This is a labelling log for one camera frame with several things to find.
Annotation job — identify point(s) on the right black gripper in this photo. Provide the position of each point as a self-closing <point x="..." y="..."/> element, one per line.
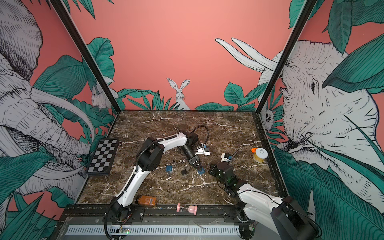
<point x="213" y="171"/>

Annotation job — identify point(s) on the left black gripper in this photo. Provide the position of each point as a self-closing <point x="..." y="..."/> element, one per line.
<point x="194" y="161"/>

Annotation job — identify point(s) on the blue padlock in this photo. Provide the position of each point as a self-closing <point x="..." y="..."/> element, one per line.
<point x="201" y="171"/>
<point x="169" y="169"/>

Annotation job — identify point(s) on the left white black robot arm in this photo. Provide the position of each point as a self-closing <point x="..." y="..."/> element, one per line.
<point x="147" y="160"/>

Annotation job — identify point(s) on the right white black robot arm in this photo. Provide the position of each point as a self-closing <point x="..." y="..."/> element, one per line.
<point x="283" y="216"/>

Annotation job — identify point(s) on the pink hourglass timer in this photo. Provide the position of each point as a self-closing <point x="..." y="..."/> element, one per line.
<point x="191" y="209"/>

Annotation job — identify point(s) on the amber brown bottle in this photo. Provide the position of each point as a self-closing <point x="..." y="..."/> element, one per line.
<point x="147" y="201"/>

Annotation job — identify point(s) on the black white checkerboard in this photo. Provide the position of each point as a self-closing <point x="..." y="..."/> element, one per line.
<point x="103" y="157"/>

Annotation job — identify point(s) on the white perforated strip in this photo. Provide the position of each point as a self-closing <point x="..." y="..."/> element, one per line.
<point x="151" y="230"/>

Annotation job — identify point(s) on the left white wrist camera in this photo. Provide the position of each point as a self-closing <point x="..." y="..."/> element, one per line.
<point x="203" y="149"/>

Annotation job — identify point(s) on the black mounting rail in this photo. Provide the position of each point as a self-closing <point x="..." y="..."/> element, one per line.
<point x="227" y="213"/>

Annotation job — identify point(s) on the right black frame post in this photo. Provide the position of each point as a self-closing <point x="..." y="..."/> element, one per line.
<point x="302" y="19"/>

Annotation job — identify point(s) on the black frame post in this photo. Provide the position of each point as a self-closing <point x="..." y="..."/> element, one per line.
<point x="66" y="19"/>
<point x="302" y="19"/>

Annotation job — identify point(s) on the left black frame post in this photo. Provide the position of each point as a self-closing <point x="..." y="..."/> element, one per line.
<point x="66" y="19"/>

